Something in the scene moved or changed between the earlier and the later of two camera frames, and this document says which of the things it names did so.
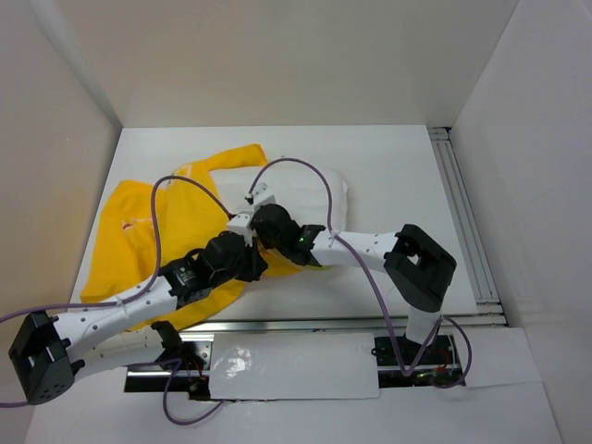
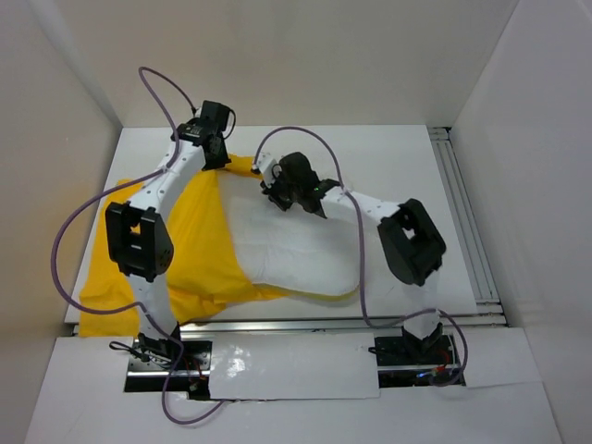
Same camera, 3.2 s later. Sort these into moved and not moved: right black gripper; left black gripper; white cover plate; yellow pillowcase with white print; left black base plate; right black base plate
Moved: left black gripper; right black gripper; yellow pillowcase with white print
Not moved: right black base plate; left black base plate; white cover plate
